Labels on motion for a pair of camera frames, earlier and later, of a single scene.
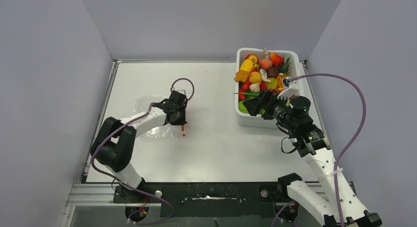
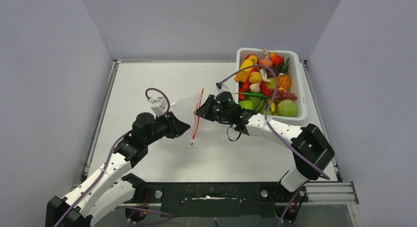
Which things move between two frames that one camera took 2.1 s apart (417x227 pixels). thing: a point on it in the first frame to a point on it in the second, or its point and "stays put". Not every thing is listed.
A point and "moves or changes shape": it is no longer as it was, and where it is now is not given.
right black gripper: (266, 101) to (205, 110)
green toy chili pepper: (248, 93) stays put
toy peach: (265, 64) stays put
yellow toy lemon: (255, 77) stays put
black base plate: (206, 199) stays put
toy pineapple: (283, 67) stays put
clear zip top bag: (141, 105) moves or changes shape
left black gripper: (183, 121) to (175, 127)
